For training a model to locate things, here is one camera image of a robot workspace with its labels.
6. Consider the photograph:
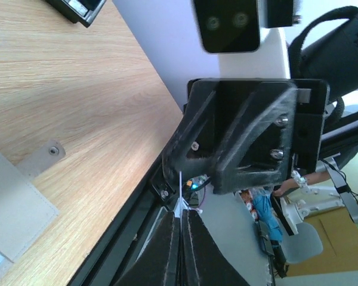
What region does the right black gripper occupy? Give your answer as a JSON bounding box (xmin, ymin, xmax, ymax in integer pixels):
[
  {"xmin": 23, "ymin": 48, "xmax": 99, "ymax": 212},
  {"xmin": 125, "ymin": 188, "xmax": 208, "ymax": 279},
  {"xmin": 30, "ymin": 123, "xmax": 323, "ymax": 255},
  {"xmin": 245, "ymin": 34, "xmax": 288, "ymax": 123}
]
[{"xmin": 190, "ymin": 79, "xmax": 329, "ymax": 194}]

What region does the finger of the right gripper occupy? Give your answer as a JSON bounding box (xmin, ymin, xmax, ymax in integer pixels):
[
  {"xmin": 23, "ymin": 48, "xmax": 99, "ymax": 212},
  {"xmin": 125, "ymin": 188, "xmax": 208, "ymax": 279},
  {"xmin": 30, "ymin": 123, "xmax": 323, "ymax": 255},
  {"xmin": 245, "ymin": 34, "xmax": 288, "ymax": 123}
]
[{"xmin": 162, "ymin": 83, "xmax": 221, "ymax": 181}]

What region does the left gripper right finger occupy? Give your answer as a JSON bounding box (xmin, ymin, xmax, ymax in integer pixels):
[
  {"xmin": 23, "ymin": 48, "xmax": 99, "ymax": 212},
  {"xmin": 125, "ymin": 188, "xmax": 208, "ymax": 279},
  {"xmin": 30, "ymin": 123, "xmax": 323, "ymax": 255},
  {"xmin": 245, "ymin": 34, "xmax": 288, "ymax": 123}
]
[{"xmin": 181, "ymin": 210, "xmax": 249, "ymax": 285}]

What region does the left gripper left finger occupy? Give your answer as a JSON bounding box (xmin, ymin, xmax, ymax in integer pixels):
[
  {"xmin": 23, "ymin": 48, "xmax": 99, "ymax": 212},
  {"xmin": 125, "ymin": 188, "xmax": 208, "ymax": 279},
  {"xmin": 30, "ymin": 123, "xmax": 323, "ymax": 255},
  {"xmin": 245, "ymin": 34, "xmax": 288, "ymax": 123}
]
[{"xmin": 116, "ymin": 212, "xmax": 179, "ymax": 286}]

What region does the blue VIP credit card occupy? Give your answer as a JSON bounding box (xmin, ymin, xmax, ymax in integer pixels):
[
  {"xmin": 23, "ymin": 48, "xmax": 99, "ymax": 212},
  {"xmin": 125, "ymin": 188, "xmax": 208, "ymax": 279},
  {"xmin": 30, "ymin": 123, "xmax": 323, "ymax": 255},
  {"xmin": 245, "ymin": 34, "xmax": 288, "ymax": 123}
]
[{"xmin": 173, "ymin": 172, "xmax": 189, "ymax": 218}]

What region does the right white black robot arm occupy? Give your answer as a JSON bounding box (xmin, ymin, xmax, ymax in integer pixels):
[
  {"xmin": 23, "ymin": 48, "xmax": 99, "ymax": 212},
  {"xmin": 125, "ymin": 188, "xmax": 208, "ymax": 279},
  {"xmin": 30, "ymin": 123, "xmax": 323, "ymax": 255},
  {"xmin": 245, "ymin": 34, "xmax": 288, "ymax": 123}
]
[{"xmin": 161, "ymin": 6, "xmax": 358, "ymax": 194}]

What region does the black bin with blue card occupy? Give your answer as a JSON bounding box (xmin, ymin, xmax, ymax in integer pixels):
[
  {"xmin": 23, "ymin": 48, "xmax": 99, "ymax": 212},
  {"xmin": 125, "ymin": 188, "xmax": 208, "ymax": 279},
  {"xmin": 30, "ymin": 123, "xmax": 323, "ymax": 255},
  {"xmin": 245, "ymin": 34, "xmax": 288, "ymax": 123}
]
[{"xmin": 46, "ymin": 0, "xmax": 106, "ymax": 28}]

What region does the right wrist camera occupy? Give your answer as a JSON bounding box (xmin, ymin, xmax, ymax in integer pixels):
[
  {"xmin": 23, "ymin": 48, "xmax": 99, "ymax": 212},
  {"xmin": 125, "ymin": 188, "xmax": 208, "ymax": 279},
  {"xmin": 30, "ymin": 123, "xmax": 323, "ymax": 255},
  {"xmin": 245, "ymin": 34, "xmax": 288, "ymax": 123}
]
[{"xmin": 192, "ymin": 0, "xmax": 261, "ymax": 54}]

